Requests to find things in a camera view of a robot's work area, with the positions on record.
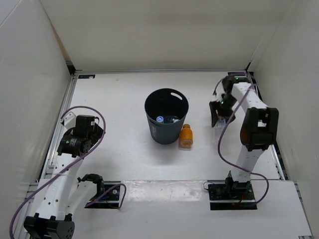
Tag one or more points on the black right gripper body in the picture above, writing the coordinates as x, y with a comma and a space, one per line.
226, 104

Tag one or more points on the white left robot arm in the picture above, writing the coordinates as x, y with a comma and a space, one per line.
67, 194

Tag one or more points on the orange juice bottle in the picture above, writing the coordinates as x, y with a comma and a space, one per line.
186, 137

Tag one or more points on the aluminium table frame rail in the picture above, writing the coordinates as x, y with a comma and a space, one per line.
15, 226

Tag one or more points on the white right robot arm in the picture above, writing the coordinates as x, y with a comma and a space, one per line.
257, 133

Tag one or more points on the clear bottle orange blue label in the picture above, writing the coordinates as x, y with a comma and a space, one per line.
221, 123

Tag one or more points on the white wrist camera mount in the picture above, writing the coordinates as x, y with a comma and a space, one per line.
69, 120
218, 96

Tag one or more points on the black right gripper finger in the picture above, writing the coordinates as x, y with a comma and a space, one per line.
230, 118
214, 106

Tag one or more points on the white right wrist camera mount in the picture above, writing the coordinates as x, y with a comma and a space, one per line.
218, 96

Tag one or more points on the dark label sticker right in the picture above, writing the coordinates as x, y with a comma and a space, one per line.
237, 74

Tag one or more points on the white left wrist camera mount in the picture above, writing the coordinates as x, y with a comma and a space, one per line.
69, 120

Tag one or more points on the dark label sticker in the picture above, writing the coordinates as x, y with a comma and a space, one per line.
237, 74
86, 76

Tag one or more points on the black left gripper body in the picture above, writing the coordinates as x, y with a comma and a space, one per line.
97, 132

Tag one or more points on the dark label sticker left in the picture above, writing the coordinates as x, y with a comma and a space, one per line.
86, 76

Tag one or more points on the dark grey plastic bin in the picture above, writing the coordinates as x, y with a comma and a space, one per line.
166, 110

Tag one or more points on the blue label Pocari Sweat bottle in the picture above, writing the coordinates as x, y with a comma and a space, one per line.
163, 119

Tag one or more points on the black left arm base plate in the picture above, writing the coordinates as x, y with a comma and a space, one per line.
111, 200

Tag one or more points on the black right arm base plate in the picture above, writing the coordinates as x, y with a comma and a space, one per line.
230, 196

